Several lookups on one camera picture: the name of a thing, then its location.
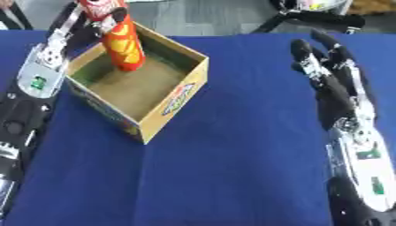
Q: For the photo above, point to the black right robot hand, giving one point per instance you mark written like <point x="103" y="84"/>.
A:
<point x="334" y="91"/>

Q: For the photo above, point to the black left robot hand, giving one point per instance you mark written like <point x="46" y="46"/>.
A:
<point x="80" y="32"/>

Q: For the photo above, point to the orange and red bottle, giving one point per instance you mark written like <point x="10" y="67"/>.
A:
<point x="124" y="47"/>

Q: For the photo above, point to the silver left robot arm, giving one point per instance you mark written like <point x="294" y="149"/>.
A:
<point x="36" y="82"/>

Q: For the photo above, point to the tan cardboard box, green inside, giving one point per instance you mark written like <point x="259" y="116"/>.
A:
<point x="134" y="88"/>

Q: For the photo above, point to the black tripod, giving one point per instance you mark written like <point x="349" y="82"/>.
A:
<point x="319" y="19"/>

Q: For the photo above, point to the person's hand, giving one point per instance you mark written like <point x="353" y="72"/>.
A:
<point x="5" y="3"/>

